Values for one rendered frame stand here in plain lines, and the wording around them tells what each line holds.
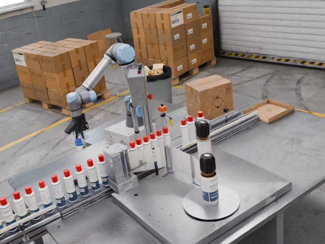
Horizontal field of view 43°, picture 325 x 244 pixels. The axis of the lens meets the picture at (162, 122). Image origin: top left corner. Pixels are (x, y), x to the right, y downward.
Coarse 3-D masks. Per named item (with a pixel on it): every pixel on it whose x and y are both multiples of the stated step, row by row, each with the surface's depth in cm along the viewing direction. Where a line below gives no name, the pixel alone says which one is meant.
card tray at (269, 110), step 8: (256, 104) 337; (264, 104) 343; (272, 104) 342; (280, 104) 336; (288, 104) 329; (248, 112) 333; (264, 112) 329; (272, 112) 327; (280, 112) 326; (288, 112) 323; (264, 120) 317; (272, 120) 313
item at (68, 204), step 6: (246, 114) 319; (234, 120) 313; (246, 120) 310; (222, 126) 306; (234, 126) 303; (210, 132) 299; (222, 132) 297; (210, 138) 291; (186, 150) 280; (102, 186) 251; (108, 186) 250; (90, 192) 247; (96, 192) 246; (78, 198) 243; (84, 198) 242; (66, 204) 239; (72, 204) 238; (60, 210) 234
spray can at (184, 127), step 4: (184, 120) 275; (184, 124) 276; (180, 128) 278; (184, 128) 276; (184, 132) 277; (188, 132) 279; (184, 136) 278; (188, 136) 280; (184, 140) 280; (188, 140) 280; (184, 144) 281
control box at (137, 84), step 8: (136, 72) 254; (144, 72) 254; (128, 80) 247; (136, 80) 247; (144, 80) 248; (136, 88) 249; (144, 88) 249; (136, 96) 251; (144, 96) 251; (136, 104) 253; (144, 104) 254
